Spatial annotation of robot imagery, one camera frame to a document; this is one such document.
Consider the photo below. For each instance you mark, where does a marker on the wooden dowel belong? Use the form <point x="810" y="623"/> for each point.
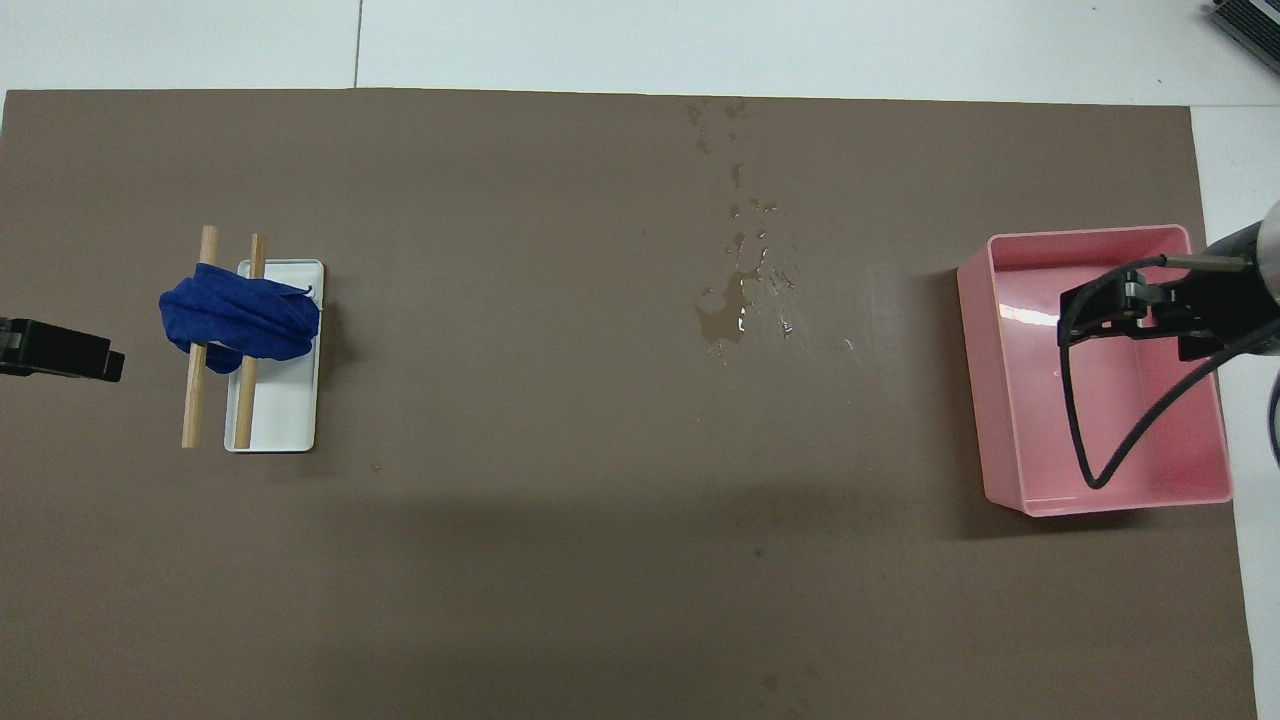
<point x="193" y="410"/>
<point x="244" y="410"/>

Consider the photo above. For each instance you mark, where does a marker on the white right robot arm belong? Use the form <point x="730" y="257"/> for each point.
<point x="1262" y="235"/>

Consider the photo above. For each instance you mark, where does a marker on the brown table mat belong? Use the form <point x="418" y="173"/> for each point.
<point x="560" y="560"/>

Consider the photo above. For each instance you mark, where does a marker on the spilled water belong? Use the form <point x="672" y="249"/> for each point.
<point x="722" y="318"/>

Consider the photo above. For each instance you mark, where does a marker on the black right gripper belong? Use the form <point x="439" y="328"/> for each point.
<point x="1220" y="305"/>

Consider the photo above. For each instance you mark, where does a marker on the pink plastic bin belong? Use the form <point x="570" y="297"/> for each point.
<point x="1030" y="400"/>

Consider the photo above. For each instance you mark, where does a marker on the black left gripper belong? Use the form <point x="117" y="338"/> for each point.
<point x="50" y="347"/>

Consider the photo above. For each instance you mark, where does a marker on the white rack tray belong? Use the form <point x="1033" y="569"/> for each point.
<point x="285" y="410"/>

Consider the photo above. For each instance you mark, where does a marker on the grey ribbed device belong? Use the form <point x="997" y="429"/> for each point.
<point x="1250" y="18"/>

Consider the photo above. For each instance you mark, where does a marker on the blue towel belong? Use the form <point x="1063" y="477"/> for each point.
<point x="245" y="315"/>

